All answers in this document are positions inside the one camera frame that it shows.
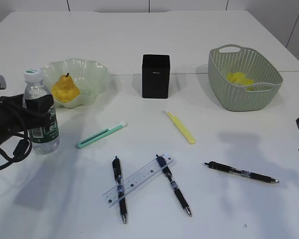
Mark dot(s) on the green wavy glass plate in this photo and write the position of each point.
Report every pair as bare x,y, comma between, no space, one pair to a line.
88,76

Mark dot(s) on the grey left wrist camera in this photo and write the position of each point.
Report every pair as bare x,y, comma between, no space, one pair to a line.
2,83

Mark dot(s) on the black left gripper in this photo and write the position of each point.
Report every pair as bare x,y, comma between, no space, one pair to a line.
14,120

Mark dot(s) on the black pen right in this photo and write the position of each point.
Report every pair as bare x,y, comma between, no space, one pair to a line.
243,173

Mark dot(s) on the black pen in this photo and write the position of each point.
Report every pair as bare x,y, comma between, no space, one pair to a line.
168,174
243,173
120,188

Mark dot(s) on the black pen left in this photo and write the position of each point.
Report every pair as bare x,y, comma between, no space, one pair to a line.
120,188

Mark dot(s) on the green utility knife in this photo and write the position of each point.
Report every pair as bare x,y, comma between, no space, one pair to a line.
102,134

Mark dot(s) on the yellow utility knife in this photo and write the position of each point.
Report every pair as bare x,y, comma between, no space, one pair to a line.
181,128

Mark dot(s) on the black pen middle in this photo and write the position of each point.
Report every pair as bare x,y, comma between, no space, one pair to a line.
168,174

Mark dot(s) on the transparent plastic ruler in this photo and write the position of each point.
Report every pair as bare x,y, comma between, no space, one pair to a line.
136,179

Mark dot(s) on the yellow pear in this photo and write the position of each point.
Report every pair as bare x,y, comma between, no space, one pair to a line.
64,90

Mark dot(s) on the black square pen holder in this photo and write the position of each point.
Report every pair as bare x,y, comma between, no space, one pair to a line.
155,76

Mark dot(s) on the clear water bottle green label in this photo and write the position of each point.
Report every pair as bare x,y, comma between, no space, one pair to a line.
44,139

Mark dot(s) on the green woven plastic basket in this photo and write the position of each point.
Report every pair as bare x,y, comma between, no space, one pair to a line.
233,58

